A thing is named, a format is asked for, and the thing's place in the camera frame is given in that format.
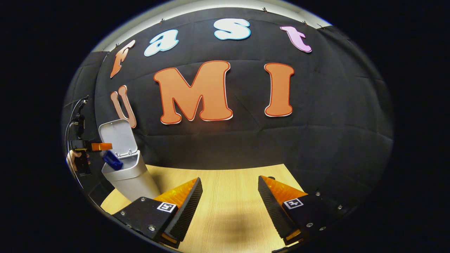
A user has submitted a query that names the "wooden desktop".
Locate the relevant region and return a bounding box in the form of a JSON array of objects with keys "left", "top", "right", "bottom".
[{"left": 100, "top": 163, "right": 306, "bottom": 253}]

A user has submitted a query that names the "blue pop can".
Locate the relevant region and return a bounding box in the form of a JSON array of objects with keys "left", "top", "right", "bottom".
[{"left": 102, "top": 149, "right": 124, "bottom": 171}]

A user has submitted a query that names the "white desktop garbage bin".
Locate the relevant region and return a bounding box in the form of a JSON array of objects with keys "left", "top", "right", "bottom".
[{"left": 98, "top": 119, "right": 162, "bottom": 202}]

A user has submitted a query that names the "black backdrop cloth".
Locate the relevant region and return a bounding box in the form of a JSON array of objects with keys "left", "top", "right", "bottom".
[{"left": 62, "top": 7, "right": 393, "bottom": 211}]

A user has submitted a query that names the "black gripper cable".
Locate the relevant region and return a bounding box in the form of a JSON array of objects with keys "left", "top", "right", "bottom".
[{"left": 65, "top": 97, "right": 88, "bottom": 141}]

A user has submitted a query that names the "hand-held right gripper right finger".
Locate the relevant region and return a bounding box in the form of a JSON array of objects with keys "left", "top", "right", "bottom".
[{"left": 258, "top": 176, "right": 359, "bottom": 246}]

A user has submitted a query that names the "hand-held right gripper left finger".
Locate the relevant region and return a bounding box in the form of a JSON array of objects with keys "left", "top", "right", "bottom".
[{"left": 112, "top": 177, "right": 204, "bottom": 250}]

